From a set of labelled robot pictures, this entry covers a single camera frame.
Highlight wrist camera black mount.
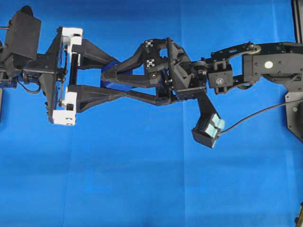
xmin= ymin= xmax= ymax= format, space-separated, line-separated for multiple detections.
xmin=1 ymin=5 xmax=41 ymax=61
xmin=191 ymin=89 xmax=225 ymax=148

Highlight left gripper white brackets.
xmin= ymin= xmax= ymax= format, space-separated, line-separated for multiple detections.
xmin=44 ymin=27 xmax=127 ymax=125

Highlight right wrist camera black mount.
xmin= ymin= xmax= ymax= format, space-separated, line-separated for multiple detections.
xmin=191 ymin=89 xmax=225 ymax=148

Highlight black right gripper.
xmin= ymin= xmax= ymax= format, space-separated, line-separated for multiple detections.
xmin=114 ymin=37 xmax=206 ymax=106

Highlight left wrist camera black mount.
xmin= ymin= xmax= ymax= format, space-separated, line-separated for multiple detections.
xmin=1 ymin=5 xmax=41 ymax=61

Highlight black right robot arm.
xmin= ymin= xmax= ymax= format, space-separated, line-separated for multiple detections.
xmin=101 ymin=38 xmax=303 ymax=106

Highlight black camera cable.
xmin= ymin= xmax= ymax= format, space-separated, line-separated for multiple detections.
xmin=219 ymin=98 xmax=303 ymax=138

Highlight black aluminium frame rail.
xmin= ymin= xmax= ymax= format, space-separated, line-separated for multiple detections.
xmin=291 ymin=0 xmax=303 ymax=44

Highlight blue table mat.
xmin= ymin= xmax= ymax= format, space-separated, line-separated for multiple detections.
xmin=0 ymin=0 xmax=303 ymax=227

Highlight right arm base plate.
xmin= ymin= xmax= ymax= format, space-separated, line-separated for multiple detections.
xmin=285 ymin=85 xmax=303 ymax=142

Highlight blue cube block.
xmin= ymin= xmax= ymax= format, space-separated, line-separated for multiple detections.
xmin=100 ymin=60 xmax=134 ymax=91

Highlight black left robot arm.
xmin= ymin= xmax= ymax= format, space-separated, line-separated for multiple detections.
xmin=0 ymin=5 xmax=132 ymax=126

